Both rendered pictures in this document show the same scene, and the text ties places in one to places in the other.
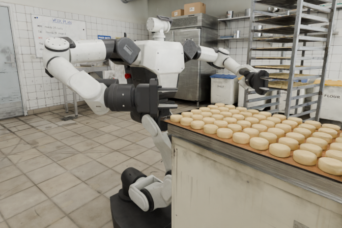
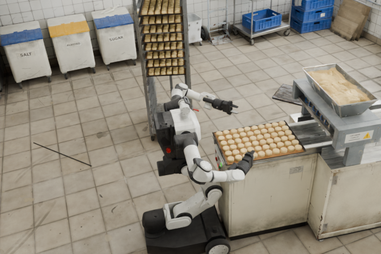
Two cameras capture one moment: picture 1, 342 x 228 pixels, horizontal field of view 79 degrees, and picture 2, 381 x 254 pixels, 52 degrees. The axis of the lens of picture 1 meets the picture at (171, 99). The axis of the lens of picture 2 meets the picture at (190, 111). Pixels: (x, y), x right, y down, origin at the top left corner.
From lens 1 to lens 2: 248 cm
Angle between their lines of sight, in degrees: 56
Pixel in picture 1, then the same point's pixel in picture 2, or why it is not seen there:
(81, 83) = (237, 175)
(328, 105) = not seen: hidden behind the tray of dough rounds
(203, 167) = (252, 172)
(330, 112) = not seen: hidden behind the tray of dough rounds
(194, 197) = (245, 187)
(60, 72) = (221, 177)
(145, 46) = (195, 128)
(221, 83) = (25, 50)
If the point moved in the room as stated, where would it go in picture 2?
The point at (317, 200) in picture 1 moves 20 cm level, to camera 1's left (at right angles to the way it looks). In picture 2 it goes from (296, 158) to (286, 174)
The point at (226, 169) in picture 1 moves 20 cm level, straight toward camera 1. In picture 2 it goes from (264, 166) to (286, 180)
